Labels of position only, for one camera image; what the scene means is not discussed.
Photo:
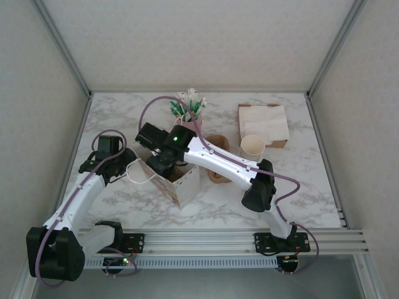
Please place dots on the green straw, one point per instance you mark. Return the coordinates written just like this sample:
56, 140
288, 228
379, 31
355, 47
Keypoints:
194, 112
197, 107
174, 111
174, 105

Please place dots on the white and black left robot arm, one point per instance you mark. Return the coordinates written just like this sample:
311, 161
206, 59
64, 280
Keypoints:
78, 202

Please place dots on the green circuit board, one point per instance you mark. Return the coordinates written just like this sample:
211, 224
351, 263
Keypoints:
117, 262
288, 263

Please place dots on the aluminium frame leg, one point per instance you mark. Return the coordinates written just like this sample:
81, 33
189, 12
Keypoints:
366, 280
22, 286

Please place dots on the white paper cup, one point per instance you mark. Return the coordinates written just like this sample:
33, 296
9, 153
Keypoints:
252, 144
246, 155
244, 158

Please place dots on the aluminium table side rail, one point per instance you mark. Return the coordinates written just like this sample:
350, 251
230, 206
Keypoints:
316, 124
80, 124

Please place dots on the aluminium frame post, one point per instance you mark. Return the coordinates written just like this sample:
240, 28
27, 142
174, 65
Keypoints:
336, 46
65, 46

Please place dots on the pink straw holder cup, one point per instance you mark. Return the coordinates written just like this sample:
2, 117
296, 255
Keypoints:
194, 124

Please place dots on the white patterned paper gift bag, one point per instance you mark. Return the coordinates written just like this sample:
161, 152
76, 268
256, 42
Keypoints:
188, 190

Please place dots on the white wrapped straw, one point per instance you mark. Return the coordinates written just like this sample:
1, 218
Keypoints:
203, 102
180, 95
192, 95

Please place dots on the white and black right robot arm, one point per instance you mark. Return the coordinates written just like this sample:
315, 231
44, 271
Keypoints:
224, 162

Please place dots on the brown cardboard napkin tray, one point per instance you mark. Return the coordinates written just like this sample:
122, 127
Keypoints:
277, 144

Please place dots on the white paper napkin stack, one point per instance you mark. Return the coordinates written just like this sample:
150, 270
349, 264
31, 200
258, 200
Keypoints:
255, 113

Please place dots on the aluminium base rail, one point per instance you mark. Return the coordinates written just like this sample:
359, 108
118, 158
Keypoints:
199, 243

